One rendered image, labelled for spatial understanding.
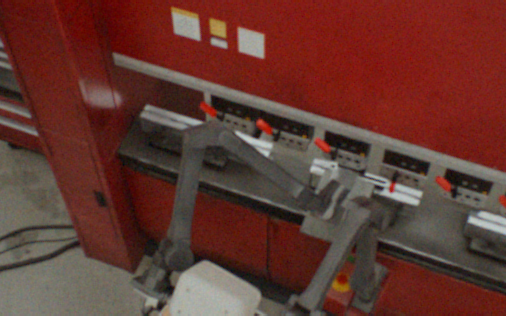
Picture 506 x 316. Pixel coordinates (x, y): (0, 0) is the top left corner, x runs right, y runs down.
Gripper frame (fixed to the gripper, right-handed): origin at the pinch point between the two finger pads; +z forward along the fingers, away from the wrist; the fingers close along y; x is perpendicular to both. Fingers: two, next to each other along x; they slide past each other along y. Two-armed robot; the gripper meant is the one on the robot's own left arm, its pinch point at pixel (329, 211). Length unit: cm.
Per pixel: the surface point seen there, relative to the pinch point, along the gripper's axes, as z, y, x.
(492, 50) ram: -63, -31, -53
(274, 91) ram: -23.2, 27.0, -29.7
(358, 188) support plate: 9.0, -5.7, -10.8
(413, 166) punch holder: -9.1, -20.9, -22.8
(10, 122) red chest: 76, 157, 12
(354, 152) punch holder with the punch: -6.8, -1.6, -21.0
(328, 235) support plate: -1.1, -2.4, 7.4
